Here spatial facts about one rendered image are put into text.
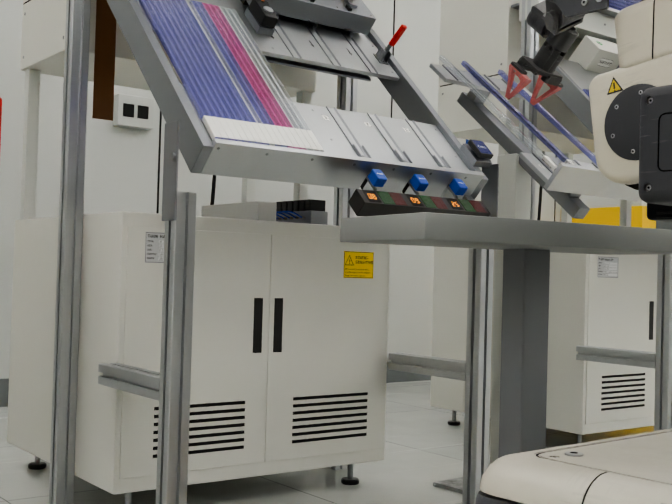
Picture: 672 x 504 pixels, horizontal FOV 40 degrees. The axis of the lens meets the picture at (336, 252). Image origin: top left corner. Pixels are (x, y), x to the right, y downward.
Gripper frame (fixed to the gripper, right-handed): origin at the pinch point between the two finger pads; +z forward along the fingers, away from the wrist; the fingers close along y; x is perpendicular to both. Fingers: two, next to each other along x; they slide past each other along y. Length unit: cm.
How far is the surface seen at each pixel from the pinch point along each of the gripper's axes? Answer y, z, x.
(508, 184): 2.6, 16.6, 12.9
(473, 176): 28.2, 10.1, 21.8
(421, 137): 32.4, 11.1, 7.2
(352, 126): 51, 12, 6
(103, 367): 95, 63, 23
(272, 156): 79, 13, 19
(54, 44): 88, 39, -56
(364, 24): 27.2, 4.8, -31.8
